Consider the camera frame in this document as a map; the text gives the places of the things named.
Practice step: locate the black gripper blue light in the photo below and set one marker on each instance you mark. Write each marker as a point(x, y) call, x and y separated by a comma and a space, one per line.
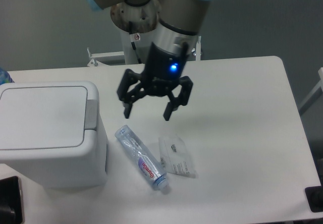
point(161, 75)

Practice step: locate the white plastic trash can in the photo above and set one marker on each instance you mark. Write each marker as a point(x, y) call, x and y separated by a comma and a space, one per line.
point(52, 133)

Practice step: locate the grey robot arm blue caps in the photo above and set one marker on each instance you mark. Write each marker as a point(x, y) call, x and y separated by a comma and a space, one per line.
point(174, 25)

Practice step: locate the clear plastic bag with label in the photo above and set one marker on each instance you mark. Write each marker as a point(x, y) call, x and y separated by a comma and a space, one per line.
point(174, 156)

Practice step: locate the clear plastic water bottle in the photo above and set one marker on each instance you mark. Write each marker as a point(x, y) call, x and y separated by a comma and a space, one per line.
point(150, 168)

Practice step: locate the blue green patterned object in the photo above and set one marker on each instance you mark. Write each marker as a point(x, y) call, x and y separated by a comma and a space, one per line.
point(5, 77)

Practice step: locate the black clamp at right edge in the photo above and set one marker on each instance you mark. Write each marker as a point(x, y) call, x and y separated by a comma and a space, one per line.
point(314, 198)

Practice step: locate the black clamp at edge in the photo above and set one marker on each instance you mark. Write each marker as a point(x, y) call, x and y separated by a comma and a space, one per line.
point(11, 201)
point(314, 198)

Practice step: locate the black clamp at left edge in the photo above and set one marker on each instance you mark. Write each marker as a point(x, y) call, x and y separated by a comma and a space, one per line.
point(11, 201)

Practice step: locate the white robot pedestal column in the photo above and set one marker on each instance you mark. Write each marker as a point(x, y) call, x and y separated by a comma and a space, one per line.
point(136, 46)

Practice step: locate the white metal base frame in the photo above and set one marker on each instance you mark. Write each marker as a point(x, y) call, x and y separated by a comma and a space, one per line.
point(118, 57)

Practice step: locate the white frame at right edge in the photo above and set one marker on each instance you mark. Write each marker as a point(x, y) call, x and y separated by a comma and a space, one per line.
point(312, 96)

